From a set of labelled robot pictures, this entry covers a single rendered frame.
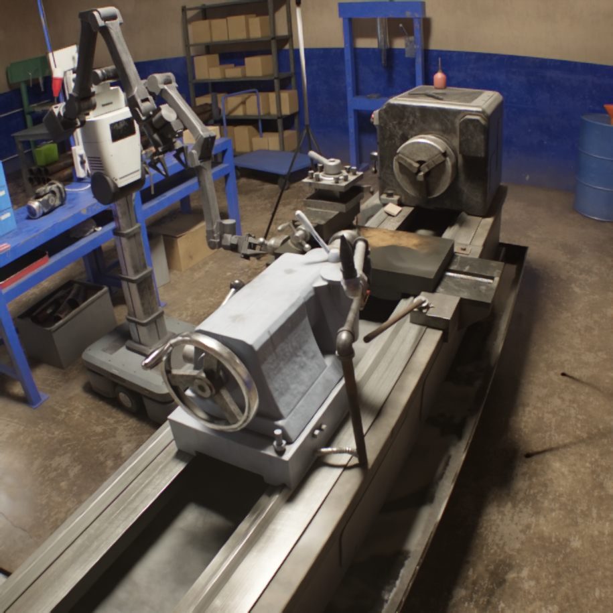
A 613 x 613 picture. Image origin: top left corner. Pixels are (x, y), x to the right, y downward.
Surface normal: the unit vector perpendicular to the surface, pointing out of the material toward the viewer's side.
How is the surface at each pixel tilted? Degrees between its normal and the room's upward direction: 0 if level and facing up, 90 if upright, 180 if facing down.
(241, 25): 90
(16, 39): 90
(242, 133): 90
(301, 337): 76
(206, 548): 22
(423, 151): 90
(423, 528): 0
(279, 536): 0
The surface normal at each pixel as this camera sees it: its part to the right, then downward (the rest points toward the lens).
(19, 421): -0.07, -0.88
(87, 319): 0.91, 0.15
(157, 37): -0.46, 0.45
